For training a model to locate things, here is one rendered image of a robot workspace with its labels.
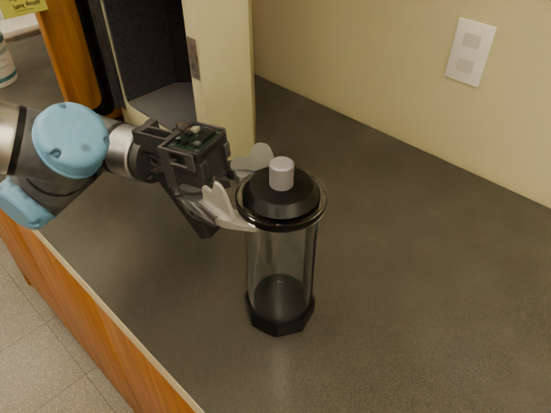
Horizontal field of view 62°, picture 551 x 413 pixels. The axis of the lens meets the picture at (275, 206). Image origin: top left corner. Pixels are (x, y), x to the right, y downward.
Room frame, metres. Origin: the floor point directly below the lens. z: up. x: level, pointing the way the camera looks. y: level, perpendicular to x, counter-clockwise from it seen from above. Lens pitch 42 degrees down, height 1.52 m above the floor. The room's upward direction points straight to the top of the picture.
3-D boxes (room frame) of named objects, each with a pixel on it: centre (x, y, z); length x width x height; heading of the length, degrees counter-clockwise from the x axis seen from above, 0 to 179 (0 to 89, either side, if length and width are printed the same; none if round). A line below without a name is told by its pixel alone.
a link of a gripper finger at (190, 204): (0.43, 0.09, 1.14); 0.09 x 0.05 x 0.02; 37
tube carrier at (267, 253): (0.41, -0.01, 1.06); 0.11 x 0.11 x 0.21
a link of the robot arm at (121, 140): (0.53, 0.19, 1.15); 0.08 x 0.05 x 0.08; 150
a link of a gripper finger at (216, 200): (0.40, 0.06, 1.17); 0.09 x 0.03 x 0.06; 37
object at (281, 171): (0.41, -0.01, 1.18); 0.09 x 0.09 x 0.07
